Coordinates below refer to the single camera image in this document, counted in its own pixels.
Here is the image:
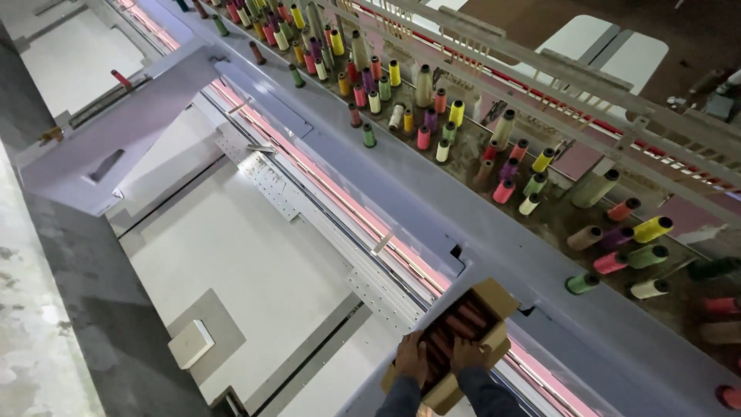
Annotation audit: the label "person's right hand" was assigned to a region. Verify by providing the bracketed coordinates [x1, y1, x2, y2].
[450, 337, 493, 378]

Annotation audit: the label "person's left hand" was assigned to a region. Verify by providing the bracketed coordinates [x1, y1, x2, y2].
[395, 331, 430, 388]

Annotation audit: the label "brown cardboard box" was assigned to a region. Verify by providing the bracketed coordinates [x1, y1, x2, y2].
[381, 278, 521, 416]

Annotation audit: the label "batch of reddish-brown thread spools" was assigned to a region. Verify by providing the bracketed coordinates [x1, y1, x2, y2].
[420, 295, 493, 390]

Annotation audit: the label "grey embroidery machine beam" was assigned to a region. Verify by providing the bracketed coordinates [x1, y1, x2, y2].
[17, 0, 741, 417]

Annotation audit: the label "pink fabric strip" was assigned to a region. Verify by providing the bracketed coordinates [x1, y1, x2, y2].
[116, 0, 600, 417]

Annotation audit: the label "white machine bed panels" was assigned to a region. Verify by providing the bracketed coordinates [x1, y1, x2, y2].
[17, 0, 441, 417]

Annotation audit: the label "rows of colourful thread cones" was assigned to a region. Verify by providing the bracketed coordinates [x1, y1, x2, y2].
[174, 0, 741, 412]

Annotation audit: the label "small white box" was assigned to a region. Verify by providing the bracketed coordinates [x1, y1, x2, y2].
[168, 320, 215, 370]

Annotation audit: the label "grey metal thread guide rack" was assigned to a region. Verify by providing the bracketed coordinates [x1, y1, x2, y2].
[313, 0, 741, 224]

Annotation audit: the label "white folding table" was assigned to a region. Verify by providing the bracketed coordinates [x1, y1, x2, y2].
[509, 14, 616, 88]
[579, 32, 670, 119]

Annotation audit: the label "heap of clutter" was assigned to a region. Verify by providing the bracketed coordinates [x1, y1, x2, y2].
[666, 66, 741, 125]

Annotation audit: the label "perforated metal frame rail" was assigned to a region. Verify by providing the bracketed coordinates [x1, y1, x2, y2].
[214, 124, 430, 338]

